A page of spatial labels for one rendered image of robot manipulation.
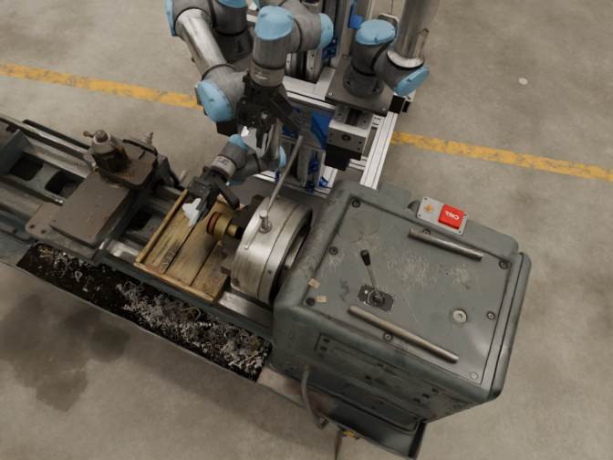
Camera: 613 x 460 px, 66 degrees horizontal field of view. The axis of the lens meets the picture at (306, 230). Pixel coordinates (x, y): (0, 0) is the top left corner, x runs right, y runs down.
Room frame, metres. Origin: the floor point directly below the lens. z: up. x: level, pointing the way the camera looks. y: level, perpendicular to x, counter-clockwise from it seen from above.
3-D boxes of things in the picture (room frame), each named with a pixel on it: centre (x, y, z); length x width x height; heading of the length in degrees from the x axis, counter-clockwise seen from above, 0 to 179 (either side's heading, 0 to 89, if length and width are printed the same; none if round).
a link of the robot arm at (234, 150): (0.95, 0.28, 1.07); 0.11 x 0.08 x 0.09; 163
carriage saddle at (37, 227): (0.81, 0.75, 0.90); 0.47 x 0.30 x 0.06; 163
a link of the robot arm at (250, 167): (0.95, 0.27, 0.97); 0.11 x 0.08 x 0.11; 120
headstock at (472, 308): (0.52, -0.29, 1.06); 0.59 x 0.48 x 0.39; 73
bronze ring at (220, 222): (0.66, 0.25, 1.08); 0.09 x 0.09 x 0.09; 74
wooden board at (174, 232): (0.69, 0.36, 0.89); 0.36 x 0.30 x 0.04; 163
